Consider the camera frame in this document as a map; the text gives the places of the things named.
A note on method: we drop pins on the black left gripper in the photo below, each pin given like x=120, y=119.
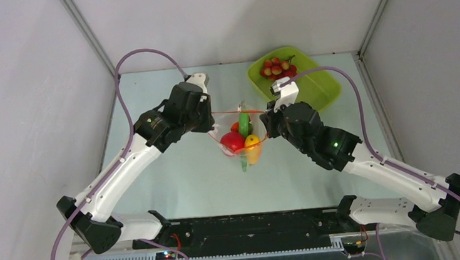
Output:
x=204, y=103

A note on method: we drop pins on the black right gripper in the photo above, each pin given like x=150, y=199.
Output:
x=270, y=123

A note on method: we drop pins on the orange yellow mango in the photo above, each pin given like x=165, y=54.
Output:
x=253, y=149

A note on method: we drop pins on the green cucumber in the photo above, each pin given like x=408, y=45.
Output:
x=244, y=121

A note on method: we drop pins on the red cherry bunch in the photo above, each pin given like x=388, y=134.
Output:
x=276, y=68

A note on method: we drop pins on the clear zip bag orange zipper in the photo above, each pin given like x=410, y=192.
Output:
x=223, y=120

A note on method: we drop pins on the red apple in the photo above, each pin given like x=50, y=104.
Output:
x=233, y=141

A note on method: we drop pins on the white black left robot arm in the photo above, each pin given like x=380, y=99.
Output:
x=94, y=220

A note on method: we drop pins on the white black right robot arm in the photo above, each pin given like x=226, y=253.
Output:
x=429, y=203

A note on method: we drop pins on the green plastic bin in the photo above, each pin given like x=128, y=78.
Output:
x=319, y=89

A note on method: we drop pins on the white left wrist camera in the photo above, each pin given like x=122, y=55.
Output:
x=199, y=79

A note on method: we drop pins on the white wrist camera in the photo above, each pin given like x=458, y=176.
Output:
x=199, y=79
x=286, y=91

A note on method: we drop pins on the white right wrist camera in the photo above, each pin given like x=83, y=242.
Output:
x=286, y=91

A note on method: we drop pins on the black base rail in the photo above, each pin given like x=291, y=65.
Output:
x=267, y=230

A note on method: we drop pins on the grey cable duct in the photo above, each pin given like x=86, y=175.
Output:
x=332, y=246

